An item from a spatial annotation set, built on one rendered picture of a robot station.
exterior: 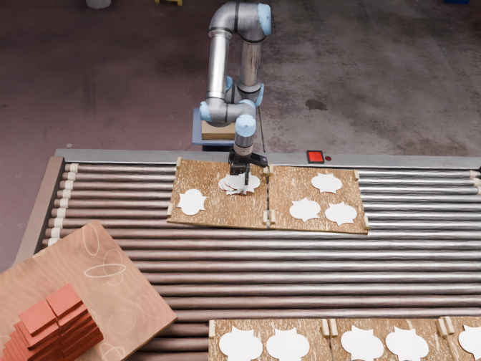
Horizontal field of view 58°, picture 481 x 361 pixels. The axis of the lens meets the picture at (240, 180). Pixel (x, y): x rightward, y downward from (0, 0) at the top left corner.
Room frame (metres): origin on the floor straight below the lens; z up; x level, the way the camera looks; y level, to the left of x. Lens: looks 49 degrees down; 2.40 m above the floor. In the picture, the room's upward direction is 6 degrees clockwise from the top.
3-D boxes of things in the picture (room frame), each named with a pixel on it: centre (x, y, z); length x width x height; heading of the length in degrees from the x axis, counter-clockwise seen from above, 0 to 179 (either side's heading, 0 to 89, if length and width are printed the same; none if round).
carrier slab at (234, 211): (1.21, 0.08, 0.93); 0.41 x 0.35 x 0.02; 92
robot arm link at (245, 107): (1.34, 0.02, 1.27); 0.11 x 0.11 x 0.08; 2
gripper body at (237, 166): (1.24, 0.01, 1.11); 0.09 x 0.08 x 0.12; 102
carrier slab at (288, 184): (1.23, -0.34, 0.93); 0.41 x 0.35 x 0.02; 94
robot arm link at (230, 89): (1.71, 0.14, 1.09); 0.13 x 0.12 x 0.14; 92
